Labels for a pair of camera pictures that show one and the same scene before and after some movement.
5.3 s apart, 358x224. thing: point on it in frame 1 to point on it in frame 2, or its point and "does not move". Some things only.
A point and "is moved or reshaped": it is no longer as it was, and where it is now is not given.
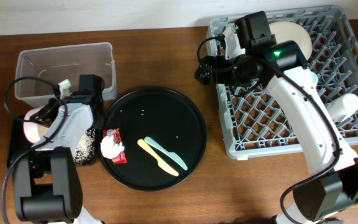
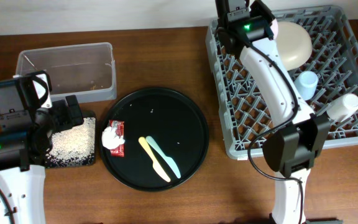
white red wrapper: x=115 y=132 to x=119 y=127
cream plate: x=284 y=31 does not move
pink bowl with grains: x=33 y=131 is moved or reshaped
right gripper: x=217 y=61 to x=257 y=7
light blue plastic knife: x=172 y=155 is moved or reshaped
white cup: x=342 y=107 does not move
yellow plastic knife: x=160 y=162 is moved or reshaped
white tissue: x=109 y=148 is moved or reshaped
